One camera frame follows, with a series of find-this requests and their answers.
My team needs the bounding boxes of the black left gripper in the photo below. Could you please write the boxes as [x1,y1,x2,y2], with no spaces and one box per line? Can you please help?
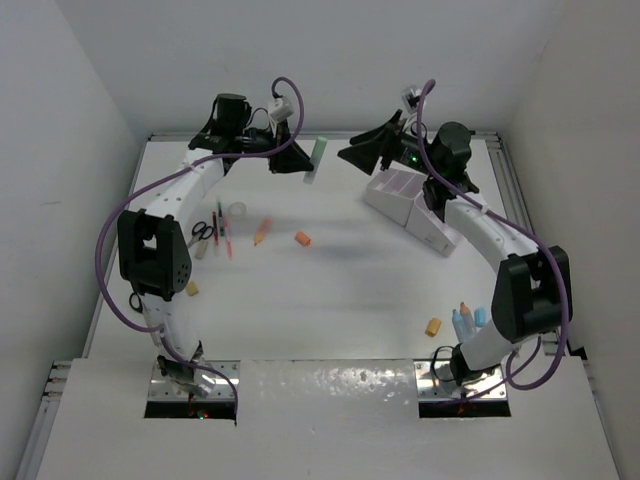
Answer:
[234,119,312,174]

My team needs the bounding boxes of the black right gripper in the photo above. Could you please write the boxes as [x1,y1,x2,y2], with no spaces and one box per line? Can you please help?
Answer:
[339,110,441,178]

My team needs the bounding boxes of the green highlighter pen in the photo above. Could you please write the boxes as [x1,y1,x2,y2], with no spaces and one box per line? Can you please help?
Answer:
[303,136,328,185]

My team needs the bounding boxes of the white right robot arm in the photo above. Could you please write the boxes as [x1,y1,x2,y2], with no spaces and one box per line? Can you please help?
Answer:
[338,112,572,385]

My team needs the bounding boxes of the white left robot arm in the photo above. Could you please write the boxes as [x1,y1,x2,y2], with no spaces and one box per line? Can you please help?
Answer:
[117,93,314,395]

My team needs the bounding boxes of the white purple desk organizer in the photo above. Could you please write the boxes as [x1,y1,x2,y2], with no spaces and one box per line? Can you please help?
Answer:
[364,168,463,257]

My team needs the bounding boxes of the clear tape roll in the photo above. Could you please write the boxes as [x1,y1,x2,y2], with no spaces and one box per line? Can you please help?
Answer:
[227,202,247,219]

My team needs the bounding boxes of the orange fat pencil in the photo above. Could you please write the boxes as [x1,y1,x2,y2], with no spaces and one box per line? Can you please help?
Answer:
[254,217,273,246]

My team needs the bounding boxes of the pink pen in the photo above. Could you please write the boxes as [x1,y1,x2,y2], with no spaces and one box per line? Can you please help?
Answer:
[222,215,233,260]

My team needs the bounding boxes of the orange marker cap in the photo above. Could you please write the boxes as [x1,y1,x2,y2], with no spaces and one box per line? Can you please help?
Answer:
[295,231,312,247]

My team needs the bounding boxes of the small yellow eraser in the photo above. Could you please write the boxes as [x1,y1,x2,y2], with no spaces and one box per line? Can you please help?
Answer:
[185,281,199,297]

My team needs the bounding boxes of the orange highlighter pen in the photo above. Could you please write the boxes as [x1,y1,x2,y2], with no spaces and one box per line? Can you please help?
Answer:
[459,302,478,341]

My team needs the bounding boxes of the light blue marker cap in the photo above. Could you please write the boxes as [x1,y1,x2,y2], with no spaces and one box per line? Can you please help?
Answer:
[474,307,487,329]

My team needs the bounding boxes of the blue highlighter pen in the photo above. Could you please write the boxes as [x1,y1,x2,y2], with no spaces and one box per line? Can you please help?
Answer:
[452,309,469,343]

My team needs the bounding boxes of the yellow marker cap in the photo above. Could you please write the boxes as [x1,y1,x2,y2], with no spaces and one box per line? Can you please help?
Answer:
[425,317,442,337]

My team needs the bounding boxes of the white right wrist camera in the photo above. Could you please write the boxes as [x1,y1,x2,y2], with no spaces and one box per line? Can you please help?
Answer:
[401,85,421,112]

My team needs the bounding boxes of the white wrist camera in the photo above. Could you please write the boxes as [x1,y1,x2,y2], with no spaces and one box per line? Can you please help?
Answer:
[267,96,294,124]
[401,85,421,112]

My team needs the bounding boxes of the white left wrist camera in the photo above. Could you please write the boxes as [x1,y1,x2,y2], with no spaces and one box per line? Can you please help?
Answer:
[267,96,294,124]

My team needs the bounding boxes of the small black handled scissors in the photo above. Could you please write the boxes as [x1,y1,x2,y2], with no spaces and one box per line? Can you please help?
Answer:
[187,221,215,248]

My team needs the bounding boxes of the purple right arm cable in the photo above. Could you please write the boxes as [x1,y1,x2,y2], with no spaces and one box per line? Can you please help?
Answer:
[412,78,572,401]

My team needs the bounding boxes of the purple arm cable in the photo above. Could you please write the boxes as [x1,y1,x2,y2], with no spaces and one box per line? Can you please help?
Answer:
[95,76,307,419]
[412,78,572,401]

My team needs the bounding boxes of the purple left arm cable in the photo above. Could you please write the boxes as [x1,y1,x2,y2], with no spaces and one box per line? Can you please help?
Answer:
[95,76,307,419]

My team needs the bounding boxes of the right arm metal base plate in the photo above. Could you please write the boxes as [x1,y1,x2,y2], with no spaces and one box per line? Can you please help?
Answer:
[414,359,506,403]

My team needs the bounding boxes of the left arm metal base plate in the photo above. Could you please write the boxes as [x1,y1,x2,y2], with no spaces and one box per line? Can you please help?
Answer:
[147,360,240,402]

